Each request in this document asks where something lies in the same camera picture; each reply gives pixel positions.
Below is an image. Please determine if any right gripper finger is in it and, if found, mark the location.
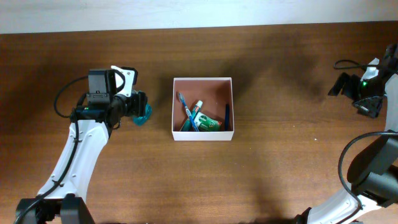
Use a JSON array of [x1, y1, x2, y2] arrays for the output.
[[353, 96, 384, 118], [328, 72, 353, 96]]

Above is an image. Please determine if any blue mouthwash bottle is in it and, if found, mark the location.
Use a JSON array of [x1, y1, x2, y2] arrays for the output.
[[133, 91, 152, 126]]

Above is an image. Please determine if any blue white toothbrush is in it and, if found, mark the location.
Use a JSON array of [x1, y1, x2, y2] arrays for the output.
[[177, 92, 199, 132]]

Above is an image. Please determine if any toothpaste tube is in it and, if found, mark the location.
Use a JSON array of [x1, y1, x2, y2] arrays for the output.
[[180, 100, 203, 131]]

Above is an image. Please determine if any green soap packet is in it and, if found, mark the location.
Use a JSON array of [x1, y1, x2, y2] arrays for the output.
[[194, 112, 222, 132]]

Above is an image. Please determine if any blue disposable razor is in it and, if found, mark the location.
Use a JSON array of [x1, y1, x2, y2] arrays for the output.
[[224, 104, 230, 131]]

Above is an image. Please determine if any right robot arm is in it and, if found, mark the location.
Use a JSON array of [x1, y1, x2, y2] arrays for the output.
[[294, 44, 397, 224]]

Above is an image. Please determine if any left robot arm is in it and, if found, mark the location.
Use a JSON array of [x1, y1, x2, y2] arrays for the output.
[[15, 65, 147, 223]]

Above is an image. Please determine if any white cardboard box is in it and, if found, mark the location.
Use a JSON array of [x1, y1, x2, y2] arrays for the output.
[[171, 77, 234, 141]]

